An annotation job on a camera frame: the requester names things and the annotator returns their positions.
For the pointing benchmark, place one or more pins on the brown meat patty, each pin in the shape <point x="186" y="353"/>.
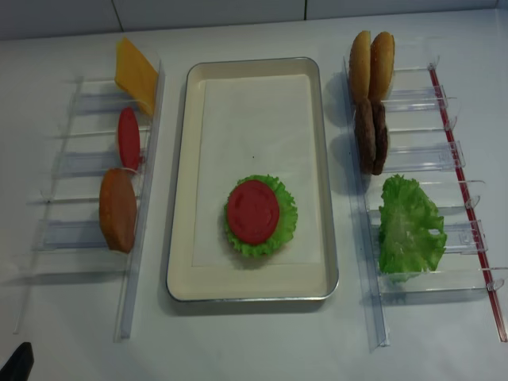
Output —
<point x="365" y="135"/>
<point x="381" y="137"/>

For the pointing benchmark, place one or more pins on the red tomato slice on tray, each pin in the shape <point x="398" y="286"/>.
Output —
<point x="252" y="212"/>

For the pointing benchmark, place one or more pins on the green lettuce leaf on tray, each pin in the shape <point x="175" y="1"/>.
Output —
<point x="285" y="229"/>

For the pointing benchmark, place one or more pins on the red tomato slice in rack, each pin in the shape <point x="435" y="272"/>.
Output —
<point x="128" y="139"/>

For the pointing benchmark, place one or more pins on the green lettuce leaf in rack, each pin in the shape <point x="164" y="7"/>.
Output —
<point x="412" y="235"/>

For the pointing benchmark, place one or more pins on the orange cheese slice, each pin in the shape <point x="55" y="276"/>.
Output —
<point x="136" y="76"/>

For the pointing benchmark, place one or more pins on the white paper tray liner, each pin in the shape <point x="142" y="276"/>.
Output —
<point x="257" y="126"/>

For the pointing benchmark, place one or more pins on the cream rectangular metal tray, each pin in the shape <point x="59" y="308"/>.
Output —
<point x="252" y="279"/>

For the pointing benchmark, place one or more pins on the brown bun half left rack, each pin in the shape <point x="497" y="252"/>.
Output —
<point x="117" y="210"/>

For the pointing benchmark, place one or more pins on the tan bun half left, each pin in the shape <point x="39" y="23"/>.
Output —
<point x="360" y="66"/>

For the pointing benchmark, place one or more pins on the golden bun half right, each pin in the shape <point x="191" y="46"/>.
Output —
<point x="382" y="66"/>

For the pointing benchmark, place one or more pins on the clear acrylic left rack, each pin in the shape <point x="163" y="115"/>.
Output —
<point x="68" y="244"/>

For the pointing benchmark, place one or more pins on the black object at corner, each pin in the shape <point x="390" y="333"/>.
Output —
<point x="19" y="366"/>

